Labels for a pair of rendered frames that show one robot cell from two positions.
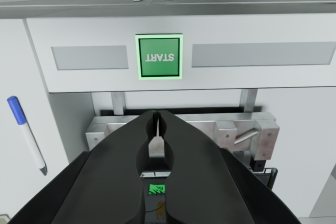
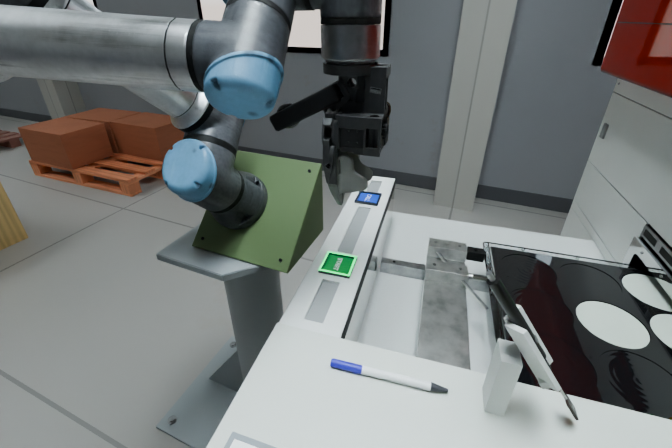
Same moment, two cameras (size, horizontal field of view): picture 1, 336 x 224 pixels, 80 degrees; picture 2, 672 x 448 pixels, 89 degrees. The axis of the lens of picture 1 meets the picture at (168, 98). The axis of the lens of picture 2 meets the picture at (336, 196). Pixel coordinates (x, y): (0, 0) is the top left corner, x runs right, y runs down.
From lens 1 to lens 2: 0.53 m
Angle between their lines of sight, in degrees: 72
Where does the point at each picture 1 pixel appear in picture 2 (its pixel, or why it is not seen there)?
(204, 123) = (427, 286)
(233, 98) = (415, 283)
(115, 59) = (330, 289)
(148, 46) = (328, 266)
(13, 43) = (288, 336)
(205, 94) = (407, 302)
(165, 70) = (347, 263)
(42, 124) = (371, 358)
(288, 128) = not seen: hidden behind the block
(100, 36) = (311, 288)
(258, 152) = (456, 249)
